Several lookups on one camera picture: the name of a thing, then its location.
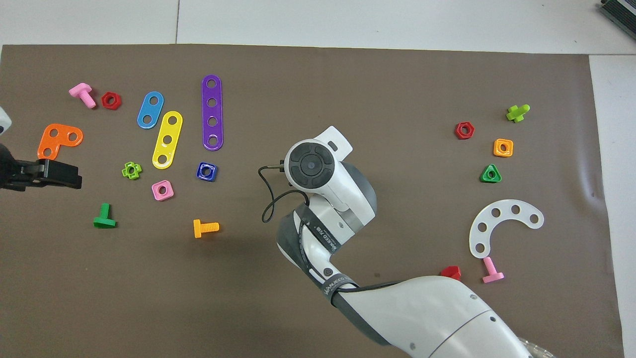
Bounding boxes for white curved five-hole plate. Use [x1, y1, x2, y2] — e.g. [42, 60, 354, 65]
[469, 199, 545, 259]

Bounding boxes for orange plastic screw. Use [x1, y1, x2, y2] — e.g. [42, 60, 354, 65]
[193, 219, 220, 239]

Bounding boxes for brown table mat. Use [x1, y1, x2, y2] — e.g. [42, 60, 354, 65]
[0, 44, 626, 358]

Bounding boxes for green plastic screw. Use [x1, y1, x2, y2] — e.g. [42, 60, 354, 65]
[93, 202, 117, 229]

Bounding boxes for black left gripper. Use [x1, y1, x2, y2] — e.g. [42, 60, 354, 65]
[0, 145, 82, 192]

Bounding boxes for yellow three-hole strip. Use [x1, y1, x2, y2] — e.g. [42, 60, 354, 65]
[152, 110, 183, 170]

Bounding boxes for blue two-hole strip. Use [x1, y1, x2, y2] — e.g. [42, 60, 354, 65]
[137, 91, 164, 130]

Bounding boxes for orange three-hole corner plate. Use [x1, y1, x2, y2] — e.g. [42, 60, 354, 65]
[37, 123, 84, 163]

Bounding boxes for purple four-hole strip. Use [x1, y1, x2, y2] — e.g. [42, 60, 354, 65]
[201, 75, 224, 151]

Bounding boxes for black ribbed device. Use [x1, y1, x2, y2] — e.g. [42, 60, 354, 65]
[599, 0, 636, 28]

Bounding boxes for pink square plastic nut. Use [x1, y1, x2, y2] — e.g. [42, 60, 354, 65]
[151, 179, 175, 202]

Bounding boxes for lime cross-head plastic screw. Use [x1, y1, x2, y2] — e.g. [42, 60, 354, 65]
[505, 103, 531, 123]

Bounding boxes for pink plastic screw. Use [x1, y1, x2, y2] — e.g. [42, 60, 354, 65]
[481, 256, 505, 284]
[68, 83, 97, 109]

